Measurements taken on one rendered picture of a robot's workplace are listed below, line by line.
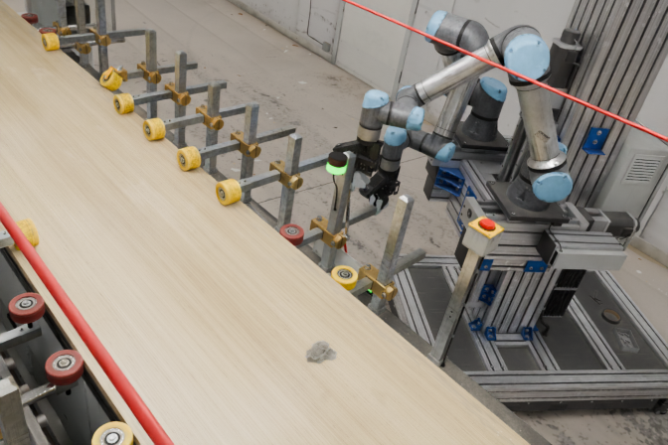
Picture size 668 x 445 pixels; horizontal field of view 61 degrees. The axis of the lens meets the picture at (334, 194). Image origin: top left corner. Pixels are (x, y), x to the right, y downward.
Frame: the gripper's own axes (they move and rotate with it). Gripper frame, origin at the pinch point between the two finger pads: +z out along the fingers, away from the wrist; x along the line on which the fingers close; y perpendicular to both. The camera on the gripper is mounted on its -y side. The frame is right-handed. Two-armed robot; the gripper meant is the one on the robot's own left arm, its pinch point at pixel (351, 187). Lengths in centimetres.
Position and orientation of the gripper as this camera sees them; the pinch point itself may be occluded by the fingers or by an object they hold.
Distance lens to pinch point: 195.6
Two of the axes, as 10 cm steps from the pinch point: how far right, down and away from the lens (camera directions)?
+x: 4.4, -4.3, 7.9
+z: -1.5, 8.3, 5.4
